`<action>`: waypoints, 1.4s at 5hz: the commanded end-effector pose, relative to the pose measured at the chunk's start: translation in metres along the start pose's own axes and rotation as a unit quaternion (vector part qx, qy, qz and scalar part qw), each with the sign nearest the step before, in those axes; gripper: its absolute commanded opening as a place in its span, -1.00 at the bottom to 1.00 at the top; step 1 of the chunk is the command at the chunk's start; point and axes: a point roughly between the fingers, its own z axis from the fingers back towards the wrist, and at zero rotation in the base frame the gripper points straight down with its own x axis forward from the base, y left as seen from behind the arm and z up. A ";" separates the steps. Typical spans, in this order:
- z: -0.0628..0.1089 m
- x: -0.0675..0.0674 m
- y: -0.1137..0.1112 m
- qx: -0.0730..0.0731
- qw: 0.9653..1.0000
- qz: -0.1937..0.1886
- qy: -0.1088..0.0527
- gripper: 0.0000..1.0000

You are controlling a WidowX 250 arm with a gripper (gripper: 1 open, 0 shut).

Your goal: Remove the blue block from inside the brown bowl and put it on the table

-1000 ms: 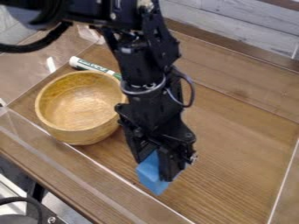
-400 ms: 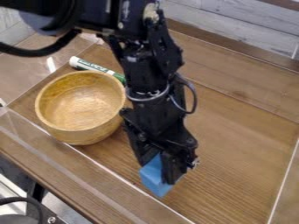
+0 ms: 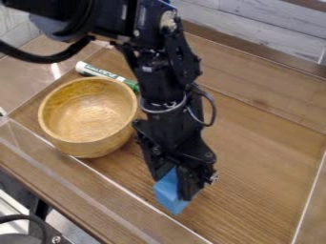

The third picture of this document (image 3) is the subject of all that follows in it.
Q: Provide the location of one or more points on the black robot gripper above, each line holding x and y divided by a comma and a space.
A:
171, 141

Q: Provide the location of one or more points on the blue rectangular block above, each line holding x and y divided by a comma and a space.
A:
167, 194

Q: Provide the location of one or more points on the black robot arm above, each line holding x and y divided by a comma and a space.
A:
146, 31

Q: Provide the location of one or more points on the brown wooden bowl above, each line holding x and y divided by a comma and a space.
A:
85, 116

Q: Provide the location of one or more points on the white green marker pen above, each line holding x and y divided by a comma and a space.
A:
89, 70

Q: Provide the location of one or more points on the black metal table frame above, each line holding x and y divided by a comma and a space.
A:
24, 211

